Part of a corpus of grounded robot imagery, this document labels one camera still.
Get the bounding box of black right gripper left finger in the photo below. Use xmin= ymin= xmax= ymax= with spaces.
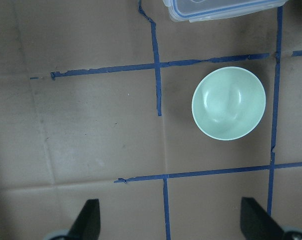
xmin=66 ymin=199 xmax=101 ymax=240

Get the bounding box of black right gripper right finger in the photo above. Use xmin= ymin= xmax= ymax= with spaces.
xmin=241 ymin=197 xmax=288 ymax=240

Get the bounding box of light green bowl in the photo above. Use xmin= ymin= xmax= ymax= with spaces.
xmin=191 ymin=66 xmax=266 ymax=141

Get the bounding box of clear plastic container blue seal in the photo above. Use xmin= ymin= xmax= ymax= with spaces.
xmin=163 ymin=0 xmax=286 ymax=23

